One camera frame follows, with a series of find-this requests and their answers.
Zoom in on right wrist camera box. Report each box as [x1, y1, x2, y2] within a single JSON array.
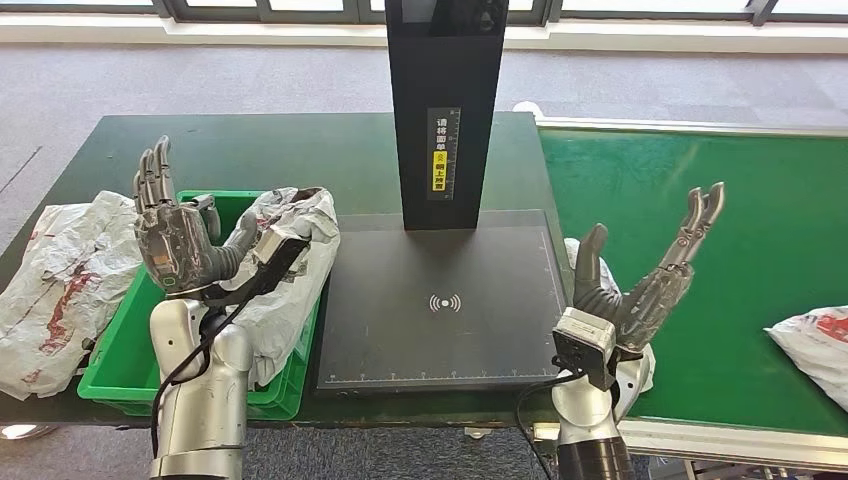
[[553, 306, 619, 392]]

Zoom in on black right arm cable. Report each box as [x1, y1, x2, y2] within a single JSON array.
[[515, 370, 588, 480]]

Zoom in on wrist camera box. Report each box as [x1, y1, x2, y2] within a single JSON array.
[[553, 306, 619, 392], [198, 225, 311, 309]]

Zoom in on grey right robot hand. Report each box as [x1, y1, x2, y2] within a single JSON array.
[[572, 182, 727, 354]]

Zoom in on black inbound scanner machine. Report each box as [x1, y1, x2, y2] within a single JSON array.
[[314, 0, 571, 397]]

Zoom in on white parcel bag red logo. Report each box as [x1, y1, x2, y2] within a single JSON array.
[[221, 187, 342, 389], [765, 305, 848, 413]]

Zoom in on white window sill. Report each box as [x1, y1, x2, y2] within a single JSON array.
[[0, 9, 848, 58]]

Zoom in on white parcel bag red streaks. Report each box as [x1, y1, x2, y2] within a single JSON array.
[[0, 190, 144, 401]]

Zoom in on ruler label with yellow sticker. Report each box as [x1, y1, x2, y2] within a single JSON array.
[[427, 107, 462, 201]]

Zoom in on green plastic delivery box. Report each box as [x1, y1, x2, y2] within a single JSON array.
[[77, 190, 326, 422]]

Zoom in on dark green table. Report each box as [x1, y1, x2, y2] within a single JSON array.
[[0, 112, 611, 429]]

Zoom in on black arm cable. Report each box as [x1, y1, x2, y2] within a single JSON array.
[[515, 370, 588, 480], [150, 298, 266, 458]]

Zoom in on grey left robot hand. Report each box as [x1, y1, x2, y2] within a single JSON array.
[[132, 135, 261, 297]]

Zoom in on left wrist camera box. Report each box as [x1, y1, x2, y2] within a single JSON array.
[[198, 225, 311, 309]]

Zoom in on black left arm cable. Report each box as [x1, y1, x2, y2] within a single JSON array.
[[150, 298, 266, 458]]

